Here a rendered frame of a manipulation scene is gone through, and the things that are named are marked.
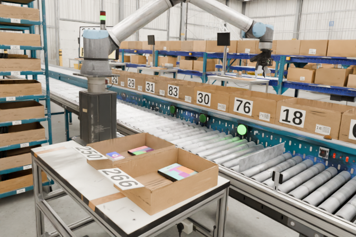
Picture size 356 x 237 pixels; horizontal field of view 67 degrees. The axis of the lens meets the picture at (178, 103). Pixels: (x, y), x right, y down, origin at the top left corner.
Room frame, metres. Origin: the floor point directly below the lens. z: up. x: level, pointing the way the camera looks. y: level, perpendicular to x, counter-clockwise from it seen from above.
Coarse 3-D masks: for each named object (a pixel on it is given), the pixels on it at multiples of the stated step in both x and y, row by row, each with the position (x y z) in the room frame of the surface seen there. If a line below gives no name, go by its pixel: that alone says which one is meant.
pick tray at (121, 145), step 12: (144, 132) 1.58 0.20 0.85; (96, 144) 1.37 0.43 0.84; (108, 144) 1.42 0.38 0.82; (120, 144) 1.47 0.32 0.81; (132, 144) 1.52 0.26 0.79; (144, 144) 1.58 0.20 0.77; (156, 144) 1.50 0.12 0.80; (168, 144) 1.42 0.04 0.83; (132, 156) 1.20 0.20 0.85; (96, 168) 1.24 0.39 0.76; (108, 168) 1.16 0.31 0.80
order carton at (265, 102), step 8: (232, 96) 2.04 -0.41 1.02; (240, 96) 1.98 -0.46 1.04; (248, 96) 1.93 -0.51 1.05; (256, 96) 2.20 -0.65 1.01; (264, 96) 2.15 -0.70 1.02; (272, 96) 2.10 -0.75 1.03; (280, 96) 2.05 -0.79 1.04; (288, 96) 2.00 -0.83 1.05; (232, 104) 2.03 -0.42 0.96; (256, 104) 1.87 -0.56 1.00; (264, 104) 1.83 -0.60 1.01; (272, 104) 1.78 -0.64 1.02; (232, 112) 2.03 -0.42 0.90; (256, 112) 1.87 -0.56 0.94; (264, 112) 1.82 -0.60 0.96; (272, 112) 1.78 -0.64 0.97; (264, 120) 1.82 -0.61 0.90; (272, 120) 1.78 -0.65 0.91
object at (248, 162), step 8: (280, 144) 1.59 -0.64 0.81; (264, 152) 1.47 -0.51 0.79; (272, 152) 1.53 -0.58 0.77; (280, 152) 1.59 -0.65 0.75; (240, 160) 1.31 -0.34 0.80; (248, 160) 1.37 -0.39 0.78; (256, 160) 1.42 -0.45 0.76; (264, 160) 1.47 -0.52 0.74; (240, 168) 1.32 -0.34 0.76; (248, 168) 1.37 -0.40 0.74
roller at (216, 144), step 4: (236, 136) 1.89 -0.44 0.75; (224, 140) 1.79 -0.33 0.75; (228, 140) 1.81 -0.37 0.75; (232, 140) 1.82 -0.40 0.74; (236, 140) 1.85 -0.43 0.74; (208, 144) 1.69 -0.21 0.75; (212, 144) 1.70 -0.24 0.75; (216, 144) 1.71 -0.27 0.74; (220, 144) 1.74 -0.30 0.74; (224, 144) 1.76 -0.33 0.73; (196, 148) 1.61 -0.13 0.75; (200, 148) 1.62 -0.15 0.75; (204, 148) 1.64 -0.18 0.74; (208, 148) 1.65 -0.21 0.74; (192, 152) 1.56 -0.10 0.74; (196, 152) 1.58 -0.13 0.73
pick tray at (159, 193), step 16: (144, 160) 1.20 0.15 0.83; (160, 160) 1.26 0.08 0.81; (176, 160) 1.34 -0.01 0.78; (192, 160) 1.26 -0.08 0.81; (208, 160) 1.18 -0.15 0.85; (144, 176) 1.18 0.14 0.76; (160, 176) 1.19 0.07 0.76; (192, 176) 1.02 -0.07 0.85; (208, 176) 1.09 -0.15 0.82; (128, 192) 1.00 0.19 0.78; (144, 192) 0.91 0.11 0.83; (160, 192) 0.91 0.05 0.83; (176, 192) 0.97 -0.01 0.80; (192, 192) 1.03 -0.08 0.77; (144, 208) 0.91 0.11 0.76; (160, 208) 0.91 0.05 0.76
